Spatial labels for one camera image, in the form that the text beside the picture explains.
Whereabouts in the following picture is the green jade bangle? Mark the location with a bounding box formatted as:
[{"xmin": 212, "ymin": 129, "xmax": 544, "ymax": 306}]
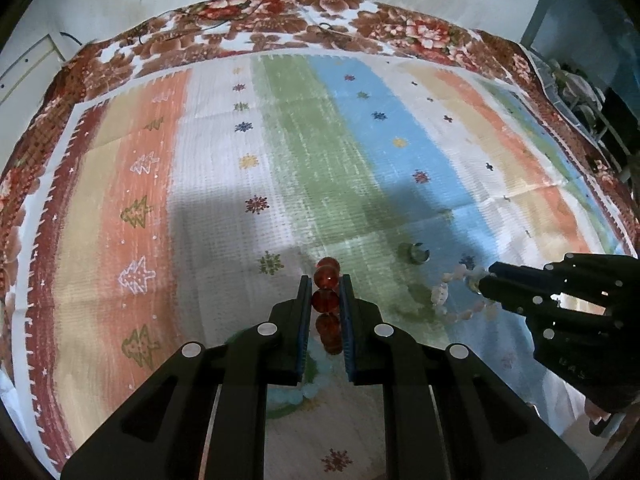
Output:
[{"xmin": 266, "ymin": 354, "xmax": 320, "ymax": 419}]

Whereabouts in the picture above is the pale pink bead bracelet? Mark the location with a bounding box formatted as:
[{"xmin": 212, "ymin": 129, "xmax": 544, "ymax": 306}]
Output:
[{"xmin": 429, "ymin": 264, "xmax": 501, "ymax": 325}]

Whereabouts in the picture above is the light blue bead bracelet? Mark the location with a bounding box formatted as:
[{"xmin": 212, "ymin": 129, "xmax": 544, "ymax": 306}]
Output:
[{"xmin": 266, "ymin": 343, "xmax": 334, "ymax": 409}]

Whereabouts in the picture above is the red bead bracelet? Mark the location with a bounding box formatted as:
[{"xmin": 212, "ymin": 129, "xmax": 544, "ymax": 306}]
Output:
[{"xmin": 311, "ymin": 256, "xmax": 345, "ymax": 357}]

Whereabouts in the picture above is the brown floral blanket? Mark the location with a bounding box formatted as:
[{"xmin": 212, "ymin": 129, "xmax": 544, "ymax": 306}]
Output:
[{"xmin": 1, "ymin": 0, "xmax": 639, "ymax": 389}]

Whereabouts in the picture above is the white headboard panel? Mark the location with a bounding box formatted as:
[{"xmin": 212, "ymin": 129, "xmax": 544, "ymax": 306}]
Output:
[{"xmin": 1, "ymin": 35, "xmax": 65, "ymax": 104}]

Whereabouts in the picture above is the striped colourful cloth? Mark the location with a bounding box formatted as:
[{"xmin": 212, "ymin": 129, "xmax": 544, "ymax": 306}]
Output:
[{"xmin": 9, "ymin": 52, "xmax": 632, "ymax": 474}]

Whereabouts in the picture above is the clutter beside bed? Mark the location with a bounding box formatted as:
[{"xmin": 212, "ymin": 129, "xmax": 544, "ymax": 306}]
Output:
[{"xmin": 526, "ymin": 51, "xmax": 639, "ymax": 184}]

